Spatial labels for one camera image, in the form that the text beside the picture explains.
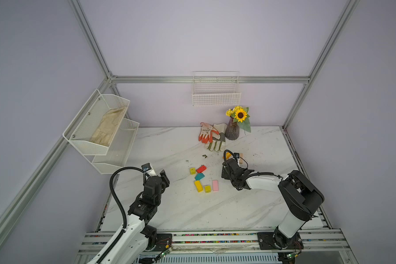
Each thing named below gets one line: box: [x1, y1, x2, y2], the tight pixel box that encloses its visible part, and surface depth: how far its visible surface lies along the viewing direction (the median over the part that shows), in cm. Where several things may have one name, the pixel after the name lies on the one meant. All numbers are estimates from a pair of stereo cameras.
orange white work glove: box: [198, 122, 220, 144], surface depth 117 cm
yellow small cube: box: [204, 185, 212, 194], surface depth 92 cm
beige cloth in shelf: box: [89, 106, 128, 147], surface depth 81 cm
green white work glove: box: [206, 122, 228, 152], surface depth 113 cm
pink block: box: [212, 179, 219, 192], surface depth 94 cm
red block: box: [195, 165, 207, 174], surface depth 100 cm
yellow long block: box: [194, 180, 203, 193], surface depth 92 cm
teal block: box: [194, 172, 206, 181], surface depth 97 cm
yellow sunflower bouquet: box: [225, 105, 252, 134], surface depth 97 cm
